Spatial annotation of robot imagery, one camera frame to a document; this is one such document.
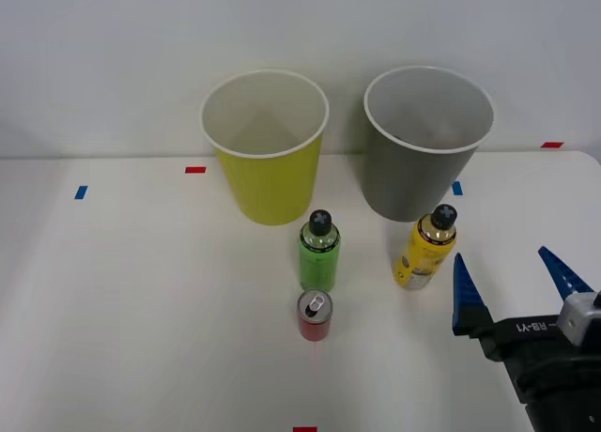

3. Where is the yellow-green plastic waste bin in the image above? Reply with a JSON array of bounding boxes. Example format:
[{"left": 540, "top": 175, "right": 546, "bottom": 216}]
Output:
[{"left": 199, "top": 69, "right": 331, "bottom": 226}]

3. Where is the yellow label plastic bottle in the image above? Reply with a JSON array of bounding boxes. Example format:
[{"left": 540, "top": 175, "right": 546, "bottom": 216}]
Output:
[{"left": 393, "top": 203, "right": 458, "bottom": 291}]

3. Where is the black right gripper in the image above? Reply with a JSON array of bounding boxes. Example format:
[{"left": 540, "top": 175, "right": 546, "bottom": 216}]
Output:
[{"left": 451, "top": 245, "right": 601, "bottom": 406}]

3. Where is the grey plastic waste bin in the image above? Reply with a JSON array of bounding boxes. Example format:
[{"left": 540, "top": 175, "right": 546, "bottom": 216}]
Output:
[{"left": 360, "top": 65, "right": 496, "bottom": 224}]

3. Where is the red drink can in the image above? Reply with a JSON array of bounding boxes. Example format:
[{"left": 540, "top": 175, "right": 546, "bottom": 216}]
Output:
[{"left": 296, "top": 288, "right": 334, "bottom": 343}]

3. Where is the green label plastic bottle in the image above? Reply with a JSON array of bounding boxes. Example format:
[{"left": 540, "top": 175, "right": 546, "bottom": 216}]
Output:
[{"left": 297, "top": 208, "right": 341, "bottom": 293}]

